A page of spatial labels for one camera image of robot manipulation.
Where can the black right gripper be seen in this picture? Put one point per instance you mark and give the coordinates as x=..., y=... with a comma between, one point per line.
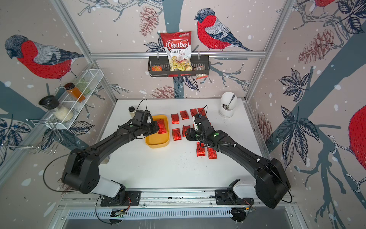
x=189, y=136

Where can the white wire wall shelf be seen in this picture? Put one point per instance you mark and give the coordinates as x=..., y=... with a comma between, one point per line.
x=69, y=106

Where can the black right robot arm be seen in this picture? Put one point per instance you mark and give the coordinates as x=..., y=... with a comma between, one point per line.
x=271, y=180

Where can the silver cap spice jar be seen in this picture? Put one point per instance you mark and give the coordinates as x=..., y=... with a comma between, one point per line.
x=106, y=160

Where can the chrome wire rack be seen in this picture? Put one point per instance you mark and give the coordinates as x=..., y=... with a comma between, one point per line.
x=33, y=136

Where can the green item on shelf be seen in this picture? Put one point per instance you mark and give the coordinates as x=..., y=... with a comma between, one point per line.
x=82, y=85

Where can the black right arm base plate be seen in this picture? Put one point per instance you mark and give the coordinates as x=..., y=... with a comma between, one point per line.
x=228, y=197

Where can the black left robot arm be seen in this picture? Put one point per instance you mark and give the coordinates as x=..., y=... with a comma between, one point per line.
x=81, y=171

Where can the orange spice bottle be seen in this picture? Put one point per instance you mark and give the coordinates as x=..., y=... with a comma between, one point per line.
x=74, y=92

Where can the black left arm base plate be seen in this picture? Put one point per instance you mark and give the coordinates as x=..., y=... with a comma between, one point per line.
x=124, y=197

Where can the black cap spice jar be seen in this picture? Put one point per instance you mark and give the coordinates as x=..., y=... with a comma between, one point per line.
x=132, y=111

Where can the black lid rice jar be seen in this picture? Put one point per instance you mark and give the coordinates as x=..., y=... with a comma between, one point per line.
x=62, y=113

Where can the Chuba cassava chips bag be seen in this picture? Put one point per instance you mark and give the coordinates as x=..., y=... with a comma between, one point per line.
x=178, y=48

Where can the white utensil cup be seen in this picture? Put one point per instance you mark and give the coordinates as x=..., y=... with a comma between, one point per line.
x=225, y=99

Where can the red foil tea bag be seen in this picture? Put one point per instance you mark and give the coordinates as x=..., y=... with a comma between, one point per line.
x=184, y=115
x=200, y=149
x=212, y=154
x=161, y=125
x=193, y=112
x=202, y=111
x=175, y=119
x=184, y=130
x=176, y=134

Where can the metal spoon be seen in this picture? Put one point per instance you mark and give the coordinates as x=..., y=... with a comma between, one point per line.
x=227, y=106

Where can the yellow plastic storage box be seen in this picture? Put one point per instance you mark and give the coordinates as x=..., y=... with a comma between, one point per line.
x=159, y=140

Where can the black wall basket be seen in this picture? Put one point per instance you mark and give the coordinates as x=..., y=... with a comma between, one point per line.
x=162, y=67

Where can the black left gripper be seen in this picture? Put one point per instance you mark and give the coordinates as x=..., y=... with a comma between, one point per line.
x=155, y=124

